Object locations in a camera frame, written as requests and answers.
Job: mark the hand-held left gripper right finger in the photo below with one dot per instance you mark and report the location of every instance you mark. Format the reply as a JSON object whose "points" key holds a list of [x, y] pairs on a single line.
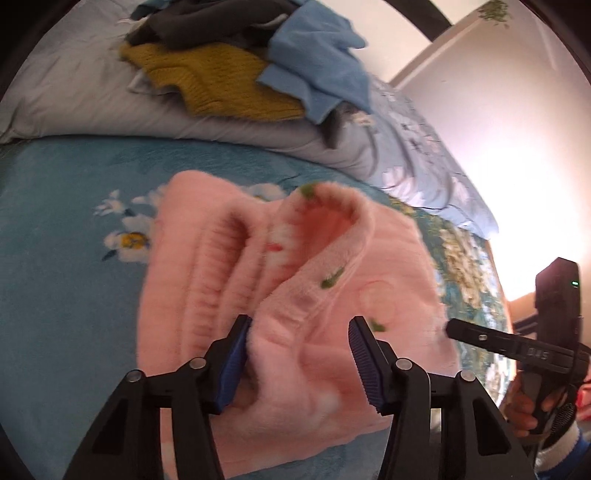
{"points": [[364, 364]]}

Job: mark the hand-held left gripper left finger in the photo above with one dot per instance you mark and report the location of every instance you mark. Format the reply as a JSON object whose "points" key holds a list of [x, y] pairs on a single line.
{"points": [[233, 364]]}

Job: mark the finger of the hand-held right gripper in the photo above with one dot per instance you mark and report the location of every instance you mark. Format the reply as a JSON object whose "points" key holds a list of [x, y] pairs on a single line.
{"points": [[480, 338]]}

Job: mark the pink floral fleece pants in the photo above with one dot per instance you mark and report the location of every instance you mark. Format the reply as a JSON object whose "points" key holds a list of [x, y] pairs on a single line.
{"points": [[300, 300]]}

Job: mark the person's right forearm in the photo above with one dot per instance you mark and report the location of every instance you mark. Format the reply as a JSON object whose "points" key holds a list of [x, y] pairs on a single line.
{"points": [[563, 454]]}

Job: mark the person's right hand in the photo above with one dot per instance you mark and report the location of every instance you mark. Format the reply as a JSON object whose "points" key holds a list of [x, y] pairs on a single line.
{"points": [[521, 410]]}

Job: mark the teal floral bed sheet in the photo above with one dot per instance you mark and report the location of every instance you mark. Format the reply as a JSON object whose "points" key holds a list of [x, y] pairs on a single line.
{"points": [[69, 300]]}

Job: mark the grey garment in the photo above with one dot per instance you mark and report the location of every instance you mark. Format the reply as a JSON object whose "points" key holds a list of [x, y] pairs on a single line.
{"points": [[337, 127]]}

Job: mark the mustard knit sweater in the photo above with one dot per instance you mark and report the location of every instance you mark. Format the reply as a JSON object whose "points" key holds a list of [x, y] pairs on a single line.
{"points": [[221, 78]]}

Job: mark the light blue garment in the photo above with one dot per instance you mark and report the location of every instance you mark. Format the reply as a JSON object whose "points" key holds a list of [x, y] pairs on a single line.
{"points": [[314, 64]]}

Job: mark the grey floral pillow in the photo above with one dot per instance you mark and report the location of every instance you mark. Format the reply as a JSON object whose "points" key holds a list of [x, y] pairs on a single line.
{"points": [[69, 92]]}

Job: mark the black garment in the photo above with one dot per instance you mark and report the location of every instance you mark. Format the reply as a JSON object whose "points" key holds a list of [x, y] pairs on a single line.
{"points": [[207, 23]]}

